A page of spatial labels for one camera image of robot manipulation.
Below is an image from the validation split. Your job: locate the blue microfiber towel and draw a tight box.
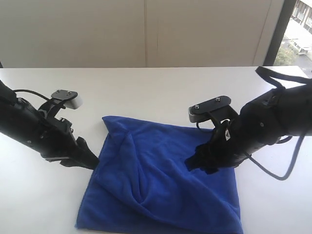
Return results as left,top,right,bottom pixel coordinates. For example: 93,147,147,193
76,116,243,234

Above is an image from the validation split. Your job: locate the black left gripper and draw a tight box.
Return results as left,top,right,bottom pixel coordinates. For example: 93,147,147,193
0,98,99,170

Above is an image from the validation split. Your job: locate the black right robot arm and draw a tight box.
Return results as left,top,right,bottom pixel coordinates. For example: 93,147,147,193
185,85,312,174

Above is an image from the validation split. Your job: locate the dark window frame post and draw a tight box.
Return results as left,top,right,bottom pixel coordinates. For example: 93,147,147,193
263,0,296,66

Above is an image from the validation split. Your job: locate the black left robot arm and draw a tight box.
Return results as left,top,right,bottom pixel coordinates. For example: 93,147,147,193
0,83,99,170

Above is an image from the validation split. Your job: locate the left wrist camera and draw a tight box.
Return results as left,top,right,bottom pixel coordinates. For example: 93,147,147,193
51,90,83,110

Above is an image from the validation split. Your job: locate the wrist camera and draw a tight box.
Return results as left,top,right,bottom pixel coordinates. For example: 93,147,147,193
51,90,83,110
188,96,238,126

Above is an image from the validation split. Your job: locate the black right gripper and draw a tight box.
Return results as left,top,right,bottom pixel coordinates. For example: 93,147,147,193
185,96,287,175

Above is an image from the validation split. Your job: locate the white van outside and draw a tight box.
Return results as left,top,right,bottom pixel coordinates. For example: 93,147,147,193
298,46,312,56

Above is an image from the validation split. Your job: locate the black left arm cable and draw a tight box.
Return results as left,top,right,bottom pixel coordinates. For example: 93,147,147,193
13,89,53,101

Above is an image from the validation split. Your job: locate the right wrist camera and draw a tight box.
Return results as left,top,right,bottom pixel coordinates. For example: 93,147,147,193
188,96,238,126

